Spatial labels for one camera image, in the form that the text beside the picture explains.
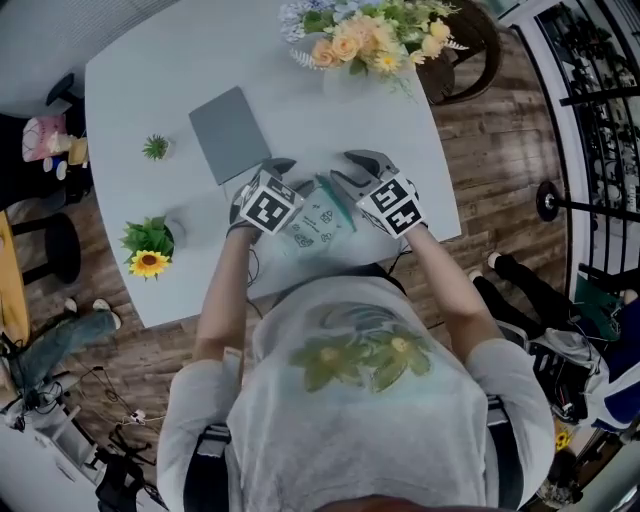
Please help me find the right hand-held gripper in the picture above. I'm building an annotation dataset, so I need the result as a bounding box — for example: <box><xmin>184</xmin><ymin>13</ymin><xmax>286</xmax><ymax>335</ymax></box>
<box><xmin>328</xmin><ymin>149</ymin><xmax>430</xmax><ymax>241</ymax></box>

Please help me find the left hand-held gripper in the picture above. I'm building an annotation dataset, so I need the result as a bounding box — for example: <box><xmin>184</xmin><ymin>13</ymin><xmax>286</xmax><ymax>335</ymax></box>
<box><xmin>228</xmin><ymin>157</ymin><xmax>317</xmax><ymax>237</ymax></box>

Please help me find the clear printed pouch green zipper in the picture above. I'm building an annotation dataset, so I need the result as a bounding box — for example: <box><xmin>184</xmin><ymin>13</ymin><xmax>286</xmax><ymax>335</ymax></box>
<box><xmin>269</xmin><ymin>172</ymin><xmax>374</xmax><ymax>269</ymax></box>

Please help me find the person's left forearm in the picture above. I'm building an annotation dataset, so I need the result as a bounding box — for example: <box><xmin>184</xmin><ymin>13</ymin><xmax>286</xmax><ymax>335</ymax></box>
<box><xmin>192</xmin><ymin>227</ymin><xmax>266</xmax><ymax>364</ymax></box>

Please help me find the person's right forearm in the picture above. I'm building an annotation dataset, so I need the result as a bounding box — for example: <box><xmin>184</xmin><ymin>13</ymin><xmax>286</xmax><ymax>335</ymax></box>
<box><xmin>402</xmin><ymin>223</ymin><xmax>502</xmax><ymax>365</ymax></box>

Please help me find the grey closed laptop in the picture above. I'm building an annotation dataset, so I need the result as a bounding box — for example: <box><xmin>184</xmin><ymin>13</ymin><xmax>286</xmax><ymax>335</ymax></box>
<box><xmin>187</xmin><ymin>85</ymin><xmax>274</xmax><ymax>187</ymax></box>

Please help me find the yellow and blue flower bouquet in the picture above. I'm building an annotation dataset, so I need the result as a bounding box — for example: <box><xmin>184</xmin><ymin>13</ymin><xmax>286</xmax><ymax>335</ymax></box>
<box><xmin>277</xmin><ymin>0</ymin><xmax>471</xmax><ymax>99</ymax></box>

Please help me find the small green succulent pot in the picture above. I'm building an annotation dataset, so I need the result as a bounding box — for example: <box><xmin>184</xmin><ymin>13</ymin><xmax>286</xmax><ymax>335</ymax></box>
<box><xmin>141</xmin><ymin>133</ymin><xmax>177</xmax><ymax>163</ymax></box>

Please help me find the potted sunflower plant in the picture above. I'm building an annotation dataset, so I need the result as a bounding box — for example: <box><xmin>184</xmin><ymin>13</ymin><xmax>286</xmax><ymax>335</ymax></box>
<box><xmin>118</xmin><ymin>213</ymin><xmax>190</xmax><ymax>282</ymax></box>

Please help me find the dark wicker chair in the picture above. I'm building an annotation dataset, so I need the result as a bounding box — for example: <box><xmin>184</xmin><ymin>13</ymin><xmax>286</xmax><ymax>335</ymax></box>
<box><xmin>413</xmin><ymin>0</ymin><xmax>504</xmax><ymax>107</ymax></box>

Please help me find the black round base stand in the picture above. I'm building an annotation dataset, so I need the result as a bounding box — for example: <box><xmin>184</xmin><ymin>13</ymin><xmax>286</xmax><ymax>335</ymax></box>
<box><xmin>535</xmin><ymin>180</ymin><xmax>640</xmax><ymax>224</ymax></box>

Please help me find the black round stool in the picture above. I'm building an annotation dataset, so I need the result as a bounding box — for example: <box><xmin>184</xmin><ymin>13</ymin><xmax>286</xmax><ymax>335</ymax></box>
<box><xmin>10</xmin><ymin>211</ymin><xmax>83</xmax><ymax>287</ymax></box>

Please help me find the black office chair base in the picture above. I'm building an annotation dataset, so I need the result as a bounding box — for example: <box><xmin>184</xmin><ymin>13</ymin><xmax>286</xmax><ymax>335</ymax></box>
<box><xmin>45</xmin><ymin>73</ymin><xmax>87</xmax><ymax>110</ymax></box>

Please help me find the black metal shelf rack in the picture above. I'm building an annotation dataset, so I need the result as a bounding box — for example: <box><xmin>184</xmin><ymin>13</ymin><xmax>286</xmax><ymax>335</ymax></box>
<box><xmin>508</xmin><ymin>0</ymin><xmax>640</xmax><ymax>301</ymax></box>

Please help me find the white flower print t-shirt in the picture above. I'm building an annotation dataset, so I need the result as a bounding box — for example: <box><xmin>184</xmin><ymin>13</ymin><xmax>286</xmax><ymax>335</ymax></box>
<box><xmin>156</xmin><ymin>272</ymin><xmax>557</xmax><ymax>512</ymax></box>

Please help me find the pink bag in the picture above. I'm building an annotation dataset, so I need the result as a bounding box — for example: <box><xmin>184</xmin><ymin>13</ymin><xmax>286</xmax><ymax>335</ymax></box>
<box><xmin>21</xmin><ymin>114</ymin><xmax>69</xmax><ymax>163</ymax></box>

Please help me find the yellow wooden side table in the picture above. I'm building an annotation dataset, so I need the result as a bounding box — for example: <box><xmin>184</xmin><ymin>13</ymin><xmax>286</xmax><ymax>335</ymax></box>
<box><xmin>0</xmin><ymin>208</ymin><xmax>31</xmax><ymax>349</ymax></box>

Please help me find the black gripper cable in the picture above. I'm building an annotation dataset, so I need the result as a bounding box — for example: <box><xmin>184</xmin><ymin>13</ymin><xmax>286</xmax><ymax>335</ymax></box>
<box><xmin>245</xmin><ymin>238</ymin><xmax>266</xmax><ymax>322</ymax></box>

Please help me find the black shoulder harness strap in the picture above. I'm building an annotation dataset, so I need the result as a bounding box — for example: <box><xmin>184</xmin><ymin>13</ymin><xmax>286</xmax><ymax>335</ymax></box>
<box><xmin>183</xmin><ymin>423</ymin><xmax>232</xmax><ymax>512</ymax></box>
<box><xmin>483</xmin><ymin>393</ymin><xmax>527</xmax><ymax>512</ymax></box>

